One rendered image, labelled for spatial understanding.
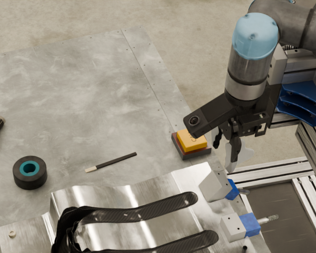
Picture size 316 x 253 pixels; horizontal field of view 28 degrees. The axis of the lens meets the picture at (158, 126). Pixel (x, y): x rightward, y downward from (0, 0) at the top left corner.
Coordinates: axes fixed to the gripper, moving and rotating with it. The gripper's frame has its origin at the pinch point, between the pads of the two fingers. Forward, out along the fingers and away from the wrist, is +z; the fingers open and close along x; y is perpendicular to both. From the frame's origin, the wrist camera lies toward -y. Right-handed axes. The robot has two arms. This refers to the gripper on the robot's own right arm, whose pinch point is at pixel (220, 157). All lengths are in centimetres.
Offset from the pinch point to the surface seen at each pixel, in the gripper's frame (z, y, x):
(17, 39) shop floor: 101, -17, 170
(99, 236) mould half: 8.0, -28.6, -5.4
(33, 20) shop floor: 101, -6, 182
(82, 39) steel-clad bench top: 21, -11, 69
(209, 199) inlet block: 10.9, -2.1, -2.4
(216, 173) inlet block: 7.7, 1.0, 1.5
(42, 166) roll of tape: 17.5, -33.9, 23.4
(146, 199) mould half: 12.6, -15.1, 3.1
